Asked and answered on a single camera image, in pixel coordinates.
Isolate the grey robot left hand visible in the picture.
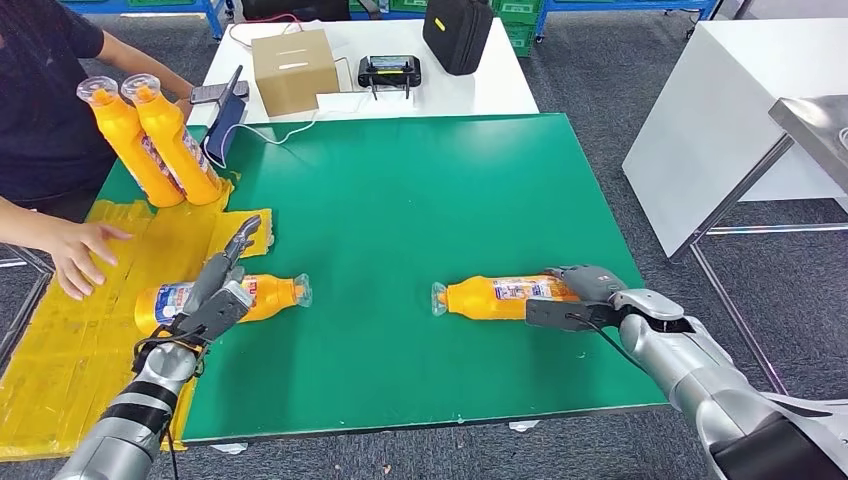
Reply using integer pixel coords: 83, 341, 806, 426
182, 215, 263, 317

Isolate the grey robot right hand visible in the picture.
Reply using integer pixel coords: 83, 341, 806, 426
543, 264, 627, 306

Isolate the orange detergent bottle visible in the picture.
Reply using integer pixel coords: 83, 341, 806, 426
430, 274, 584, 322
120, 72, 225, 207
134, 272, 314, 336
75, 75, 187, 209

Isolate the blue tablet case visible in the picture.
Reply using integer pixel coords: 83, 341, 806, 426
201, 64, 248, 170

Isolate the yellow taped sheet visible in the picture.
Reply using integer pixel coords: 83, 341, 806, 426
0, 178, 274, 463

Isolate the green table board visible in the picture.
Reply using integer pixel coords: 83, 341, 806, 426
95, 112, 667, 444

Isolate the white cabinet panel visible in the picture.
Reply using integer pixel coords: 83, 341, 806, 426
621, 18, 848, 260

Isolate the cardboard box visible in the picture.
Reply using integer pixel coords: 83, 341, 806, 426
250, 28, 341, 119

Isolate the white table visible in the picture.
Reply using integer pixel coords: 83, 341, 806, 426
187, 18, 540, 127

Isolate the person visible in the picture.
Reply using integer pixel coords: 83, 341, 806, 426
0, 0, 197, 303

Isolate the green plastic crate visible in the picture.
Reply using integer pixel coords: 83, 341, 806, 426
491, 0, 539, 59

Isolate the steel table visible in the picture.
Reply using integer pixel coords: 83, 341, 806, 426
670, 94, 848, 397

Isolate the black handheld controller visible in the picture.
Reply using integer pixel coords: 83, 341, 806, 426
357, 54, 423, 101

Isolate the black bag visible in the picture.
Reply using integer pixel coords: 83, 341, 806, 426
240, 0, 352, 22

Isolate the black carrying case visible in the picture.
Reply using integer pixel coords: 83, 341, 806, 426
422, 0, 496, 76

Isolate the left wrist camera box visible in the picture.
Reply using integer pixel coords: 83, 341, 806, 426
173, 281, 256, 344

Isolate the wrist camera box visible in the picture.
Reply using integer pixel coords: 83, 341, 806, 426
525, 296, 627, 334
173, 281, 256, 344

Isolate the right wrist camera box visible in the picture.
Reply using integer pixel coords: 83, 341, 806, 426
525, 296, 627, 334

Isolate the white cable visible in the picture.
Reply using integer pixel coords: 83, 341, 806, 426
201, 109, 362, 170

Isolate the grey metal chair frame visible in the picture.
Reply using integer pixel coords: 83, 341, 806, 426
0, 245, 54, 372

